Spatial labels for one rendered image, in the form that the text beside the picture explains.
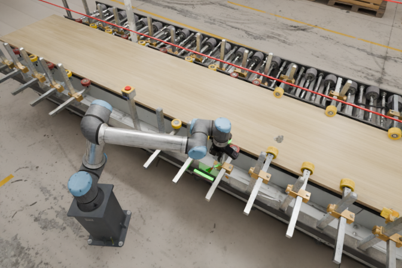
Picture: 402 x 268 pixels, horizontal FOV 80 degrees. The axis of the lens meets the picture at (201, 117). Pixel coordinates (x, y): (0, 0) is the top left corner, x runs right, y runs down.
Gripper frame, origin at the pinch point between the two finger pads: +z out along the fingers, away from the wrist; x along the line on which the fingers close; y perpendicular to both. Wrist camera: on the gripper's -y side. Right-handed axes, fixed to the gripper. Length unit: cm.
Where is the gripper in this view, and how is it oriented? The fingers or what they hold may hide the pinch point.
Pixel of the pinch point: (221, 161)
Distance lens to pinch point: 158.2
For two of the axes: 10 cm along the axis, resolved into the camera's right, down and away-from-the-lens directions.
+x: -4.9, 6.3, -6.1
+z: -0.3, 6.8, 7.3
